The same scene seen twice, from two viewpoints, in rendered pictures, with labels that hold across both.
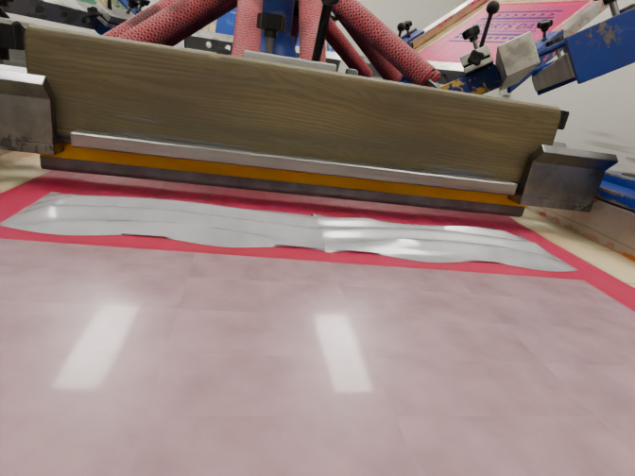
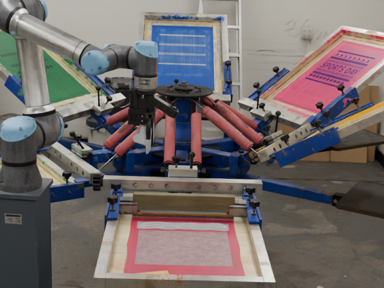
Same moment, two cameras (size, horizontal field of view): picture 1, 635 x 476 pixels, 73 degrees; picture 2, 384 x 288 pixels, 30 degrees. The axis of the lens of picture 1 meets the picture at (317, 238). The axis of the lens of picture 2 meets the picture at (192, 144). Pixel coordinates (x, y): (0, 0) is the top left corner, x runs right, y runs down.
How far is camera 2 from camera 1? 2.54 m
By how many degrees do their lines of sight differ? 10
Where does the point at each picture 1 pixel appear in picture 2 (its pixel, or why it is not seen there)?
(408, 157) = (203, 208)
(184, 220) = (160, 225)
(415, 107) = (202, 199)
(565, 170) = (237, 209)
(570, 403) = (202, 243)
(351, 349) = (181, 240)
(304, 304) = (178, 236)
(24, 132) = (132, 211)
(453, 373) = (191, 241)
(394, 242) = (195, 227)
